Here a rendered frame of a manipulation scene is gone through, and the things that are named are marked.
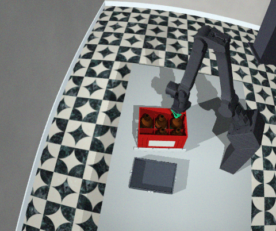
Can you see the red crate with dividers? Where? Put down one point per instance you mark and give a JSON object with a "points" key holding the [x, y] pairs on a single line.
{"points": [[147, 137]]}

